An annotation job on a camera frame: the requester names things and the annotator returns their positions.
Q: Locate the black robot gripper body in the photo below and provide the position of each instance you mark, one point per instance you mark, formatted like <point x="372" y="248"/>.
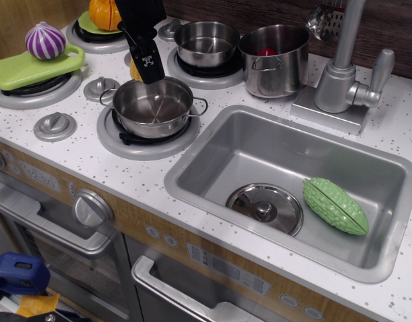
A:
<point x="139" y="18"/>

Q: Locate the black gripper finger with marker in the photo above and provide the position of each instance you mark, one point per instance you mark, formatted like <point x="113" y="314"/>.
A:
<point x="148" y="61"/>

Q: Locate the yellow toy corn cob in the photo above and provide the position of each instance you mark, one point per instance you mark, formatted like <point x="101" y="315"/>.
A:
<point x="134" y="73"/>

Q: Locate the grey stove knob centre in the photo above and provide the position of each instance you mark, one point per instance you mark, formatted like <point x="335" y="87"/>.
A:
<point x="128" y="59"/>

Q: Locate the grey stove knob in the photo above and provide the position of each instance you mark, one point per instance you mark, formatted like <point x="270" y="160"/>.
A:
<point x="100" y="89"/>
<point x="128" y="59"/>
<point x="167" y="32"/>
<point x="55" y="127"/>

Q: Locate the grey stove knob back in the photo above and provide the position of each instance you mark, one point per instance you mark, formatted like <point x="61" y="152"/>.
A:
<point x="167" y="32"/>

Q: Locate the back left stove burner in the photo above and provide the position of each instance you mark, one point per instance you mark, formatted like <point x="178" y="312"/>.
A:
<point x="95" y="43"/>

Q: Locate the grey stove knob middle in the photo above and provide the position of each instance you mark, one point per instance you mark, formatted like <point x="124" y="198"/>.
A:
<point x="100" y="89"/>

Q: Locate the front right stove burner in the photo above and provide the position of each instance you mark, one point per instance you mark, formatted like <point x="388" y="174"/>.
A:
<point x="108" y="135"/>

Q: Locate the front left stove burner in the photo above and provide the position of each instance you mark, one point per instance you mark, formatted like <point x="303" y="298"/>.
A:
<point x="49" y="96"/>

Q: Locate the grey stove knob front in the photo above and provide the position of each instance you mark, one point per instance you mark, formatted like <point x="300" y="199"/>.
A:
<point x="55" y="127"/>

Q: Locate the orange toy pumpkin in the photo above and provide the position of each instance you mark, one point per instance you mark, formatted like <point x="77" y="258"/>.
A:
<point x="104" y="14"/>

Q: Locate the green toy plate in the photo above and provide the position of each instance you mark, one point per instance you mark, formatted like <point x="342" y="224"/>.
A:
<point x="87" y="25"/>

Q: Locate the small steel saucepan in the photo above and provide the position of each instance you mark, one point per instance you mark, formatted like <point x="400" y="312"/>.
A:
<point x="206" y="44"/>

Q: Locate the purple striped toy onion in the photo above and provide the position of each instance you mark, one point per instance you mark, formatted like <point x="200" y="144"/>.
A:
<point x="45" y="42"/>

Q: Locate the grey toy sink basin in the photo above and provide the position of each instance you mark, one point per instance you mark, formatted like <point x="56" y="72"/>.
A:
<point x="243" y="146"/>

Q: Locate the red toy item in pot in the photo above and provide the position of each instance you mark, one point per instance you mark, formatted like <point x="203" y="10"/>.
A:
<point x="267" y="51"/>

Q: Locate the green plastic cutting board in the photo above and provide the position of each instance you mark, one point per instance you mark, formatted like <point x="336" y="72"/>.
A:
<point x="25" y="69"/>

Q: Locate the tall steel stock pot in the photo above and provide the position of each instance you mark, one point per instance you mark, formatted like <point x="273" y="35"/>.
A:
<point x="275" y="76"/>

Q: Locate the silver oven dial knob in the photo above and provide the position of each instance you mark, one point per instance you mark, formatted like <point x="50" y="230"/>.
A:
<point x="90" y="209"/>

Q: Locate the hanging metal grater utensil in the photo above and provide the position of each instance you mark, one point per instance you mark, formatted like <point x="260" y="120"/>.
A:
<point x="325" y="20"/>

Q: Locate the steel pot lid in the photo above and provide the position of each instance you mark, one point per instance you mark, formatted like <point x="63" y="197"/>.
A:
<point x="268" y="204"/>

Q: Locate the silver toy faucet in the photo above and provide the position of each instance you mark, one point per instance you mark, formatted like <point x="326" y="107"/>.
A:
<point x="339" y="101"/>

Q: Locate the green toy bitter gourd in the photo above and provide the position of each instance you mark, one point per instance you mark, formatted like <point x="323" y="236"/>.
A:
<point x="335" y="206"/>

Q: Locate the blue clamp tool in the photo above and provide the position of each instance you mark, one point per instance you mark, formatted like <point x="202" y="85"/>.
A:
<point x="22" y="275"/>

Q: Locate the steel pan with two handles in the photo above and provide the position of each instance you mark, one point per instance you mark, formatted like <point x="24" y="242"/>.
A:
<point x="153" y="111"/>

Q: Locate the silver oven door handle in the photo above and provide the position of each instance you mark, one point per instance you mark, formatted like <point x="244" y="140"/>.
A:
<point x="25" y="211"/>

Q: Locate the silver dishwasher door handle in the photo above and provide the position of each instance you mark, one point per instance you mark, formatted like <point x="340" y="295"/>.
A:
<point x="162" y="301"/>

